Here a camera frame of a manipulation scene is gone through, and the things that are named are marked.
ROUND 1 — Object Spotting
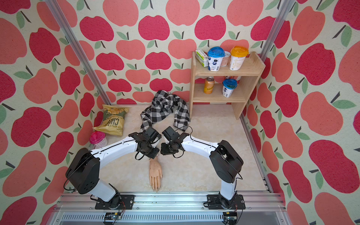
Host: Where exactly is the mannequin hand with silver nails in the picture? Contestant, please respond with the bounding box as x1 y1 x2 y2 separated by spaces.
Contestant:
149 157 163 192

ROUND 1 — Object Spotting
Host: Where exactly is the black white plaid shirt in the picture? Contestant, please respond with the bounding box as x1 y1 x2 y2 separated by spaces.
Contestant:
140 91 191 131

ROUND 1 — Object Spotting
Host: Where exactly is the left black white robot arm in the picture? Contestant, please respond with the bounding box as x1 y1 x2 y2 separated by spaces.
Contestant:
65 127 162 210

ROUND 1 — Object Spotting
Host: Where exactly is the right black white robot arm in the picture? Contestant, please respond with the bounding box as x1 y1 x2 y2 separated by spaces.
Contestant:
161 127 246 210

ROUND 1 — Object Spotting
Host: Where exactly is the yellow green chips bag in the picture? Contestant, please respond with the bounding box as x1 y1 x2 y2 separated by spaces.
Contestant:
93 105 129 137

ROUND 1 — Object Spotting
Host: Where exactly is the pink lidded plastic cup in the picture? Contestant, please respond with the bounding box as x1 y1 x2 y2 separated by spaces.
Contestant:
89 131 108 148

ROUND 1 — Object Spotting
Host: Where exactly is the orange soda can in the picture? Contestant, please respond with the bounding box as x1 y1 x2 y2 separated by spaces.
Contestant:
203 77 215 94

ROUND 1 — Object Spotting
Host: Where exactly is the blue lid cup lower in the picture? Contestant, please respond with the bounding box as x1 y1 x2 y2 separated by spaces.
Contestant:
222 79 238 98

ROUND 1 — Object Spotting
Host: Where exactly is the green white small carton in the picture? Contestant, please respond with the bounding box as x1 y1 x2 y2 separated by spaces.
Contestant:
195 49 209 68

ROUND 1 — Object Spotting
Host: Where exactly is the small pink white cup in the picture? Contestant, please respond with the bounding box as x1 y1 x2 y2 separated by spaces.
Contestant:
220 51 231 67

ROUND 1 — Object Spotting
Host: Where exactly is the blue lid yogurt cup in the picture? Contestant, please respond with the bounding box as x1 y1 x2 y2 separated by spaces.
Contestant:
207 46 225 72

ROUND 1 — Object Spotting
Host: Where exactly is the wooden two-tier shelf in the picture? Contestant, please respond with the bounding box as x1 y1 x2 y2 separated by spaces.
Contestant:
188 52 265 120

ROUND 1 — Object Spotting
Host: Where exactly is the orange lid white cup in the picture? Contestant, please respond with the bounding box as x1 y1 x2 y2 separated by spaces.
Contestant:
229 46 249 71

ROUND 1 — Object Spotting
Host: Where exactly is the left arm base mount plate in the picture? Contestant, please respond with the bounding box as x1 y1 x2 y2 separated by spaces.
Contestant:
95 193 135 210

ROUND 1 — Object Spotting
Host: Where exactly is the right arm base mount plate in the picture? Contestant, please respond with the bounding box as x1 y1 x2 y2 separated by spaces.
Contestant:
203 193 246 210

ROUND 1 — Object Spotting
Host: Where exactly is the aluminium front rail base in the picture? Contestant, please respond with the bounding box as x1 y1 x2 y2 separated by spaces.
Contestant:
44 191 291 225

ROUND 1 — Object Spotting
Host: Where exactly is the left aluminium frame post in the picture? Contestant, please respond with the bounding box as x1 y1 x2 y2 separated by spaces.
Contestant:
45 0 112 105

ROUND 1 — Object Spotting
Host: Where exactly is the aluminium frame post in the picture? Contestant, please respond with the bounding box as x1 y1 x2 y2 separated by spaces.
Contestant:
45 0 112 105
260 0 296 62

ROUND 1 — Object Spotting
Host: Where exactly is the right aluminium frame post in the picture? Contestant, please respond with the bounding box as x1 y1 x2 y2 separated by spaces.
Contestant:
260 0 296 62

